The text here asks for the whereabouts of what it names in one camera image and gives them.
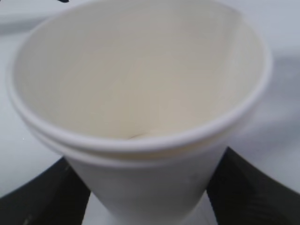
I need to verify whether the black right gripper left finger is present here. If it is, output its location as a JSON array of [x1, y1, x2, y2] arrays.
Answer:
[[0, 158, 90, 225]]

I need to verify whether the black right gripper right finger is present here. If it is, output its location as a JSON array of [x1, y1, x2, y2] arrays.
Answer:
[[207, 148, 300, 225]]

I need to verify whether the white paper cup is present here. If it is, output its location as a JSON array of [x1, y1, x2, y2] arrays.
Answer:
[[7, 0, 273, 225]]

